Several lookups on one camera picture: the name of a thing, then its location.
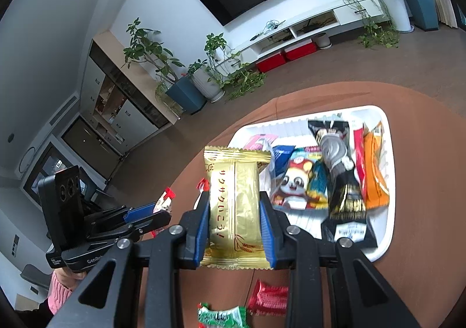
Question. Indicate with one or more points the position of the pink snack packet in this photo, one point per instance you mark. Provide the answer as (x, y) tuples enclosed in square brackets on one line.
[(260, 140)]

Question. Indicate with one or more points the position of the gold snack packet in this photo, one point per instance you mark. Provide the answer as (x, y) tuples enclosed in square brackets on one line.
[(235, 204)]

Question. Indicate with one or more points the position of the white round plant pot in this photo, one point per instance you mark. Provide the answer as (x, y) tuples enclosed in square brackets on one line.
[(207, 85)]

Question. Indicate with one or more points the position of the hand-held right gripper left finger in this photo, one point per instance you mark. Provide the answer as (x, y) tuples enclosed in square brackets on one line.
[(204, 227)]

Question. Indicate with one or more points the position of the small white pot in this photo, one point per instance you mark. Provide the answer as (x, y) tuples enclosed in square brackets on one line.
[(323, 40)]

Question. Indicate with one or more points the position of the hanging vine plant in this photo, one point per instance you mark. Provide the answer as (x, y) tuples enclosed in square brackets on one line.
[(375, 32)]

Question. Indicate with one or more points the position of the panda print snack packet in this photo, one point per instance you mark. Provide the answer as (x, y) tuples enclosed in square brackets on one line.
[(291, 182)]

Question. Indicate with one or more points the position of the trailing floor plant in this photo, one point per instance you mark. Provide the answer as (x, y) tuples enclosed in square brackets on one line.
[(245, 80)]

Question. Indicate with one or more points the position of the blue snack packet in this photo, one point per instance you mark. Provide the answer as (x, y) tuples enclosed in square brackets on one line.
[(282, 156)]

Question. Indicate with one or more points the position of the person's left forearm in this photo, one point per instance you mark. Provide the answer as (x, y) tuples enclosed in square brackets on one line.
[(60, 295)]

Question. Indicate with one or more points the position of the white plastic tray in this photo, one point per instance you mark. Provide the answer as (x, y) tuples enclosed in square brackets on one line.
[(284, 129)]

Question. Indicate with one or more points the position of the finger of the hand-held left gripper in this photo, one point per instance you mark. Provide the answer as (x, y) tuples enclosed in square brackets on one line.
[(153, 223), (140, 212)]

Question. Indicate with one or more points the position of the person's left hand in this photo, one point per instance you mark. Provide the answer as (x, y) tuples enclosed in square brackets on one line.
[(71, 276)]

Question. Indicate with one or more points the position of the white television console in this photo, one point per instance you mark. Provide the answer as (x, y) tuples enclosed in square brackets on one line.
[(349, 11)]

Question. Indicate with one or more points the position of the black and silver snack packet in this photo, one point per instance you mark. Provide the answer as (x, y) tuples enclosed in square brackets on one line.
[(340, 175)]

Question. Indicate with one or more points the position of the tall white planter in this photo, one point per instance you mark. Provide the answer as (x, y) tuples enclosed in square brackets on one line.
[(398, 12)]

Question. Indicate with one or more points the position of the leafy plant in white pot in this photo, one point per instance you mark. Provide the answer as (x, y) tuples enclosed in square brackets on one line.
[(214, 51)]

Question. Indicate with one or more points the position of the tall blue planter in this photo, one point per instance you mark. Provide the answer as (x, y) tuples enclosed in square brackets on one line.
[(420, 3)]

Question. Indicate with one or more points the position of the red storage box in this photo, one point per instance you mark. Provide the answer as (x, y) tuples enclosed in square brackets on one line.
[(300, 50), (271, 62)]

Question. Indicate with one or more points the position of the white red-edged snack packet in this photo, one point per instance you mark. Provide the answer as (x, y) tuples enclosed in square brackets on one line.
[(165, 200)]

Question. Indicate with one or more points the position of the green snack packet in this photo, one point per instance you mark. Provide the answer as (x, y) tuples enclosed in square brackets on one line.
[(222, 319)]

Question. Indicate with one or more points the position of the dark red snack packet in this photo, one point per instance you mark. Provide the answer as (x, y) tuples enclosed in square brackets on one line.
[(267, 299)]

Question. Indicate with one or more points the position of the blue square planter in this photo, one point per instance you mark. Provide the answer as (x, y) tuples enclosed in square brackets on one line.
[(185, 94)]

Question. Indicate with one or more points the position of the wooden glass-door cabinet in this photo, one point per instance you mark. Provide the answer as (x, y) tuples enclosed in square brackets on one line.
[(120, 102)]

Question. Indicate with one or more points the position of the orange snack packet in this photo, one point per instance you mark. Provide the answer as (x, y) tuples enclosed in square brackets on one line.
[(375, 175)]

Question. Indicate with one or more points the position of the leafy plant in blue planter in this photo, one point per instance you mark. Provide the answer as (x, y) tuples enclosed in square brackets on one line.
[(147, 47)]

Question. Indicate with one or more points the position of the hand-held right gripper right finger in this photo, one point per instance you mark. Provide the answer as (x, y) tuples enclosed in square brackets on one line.
[(267, 231)]

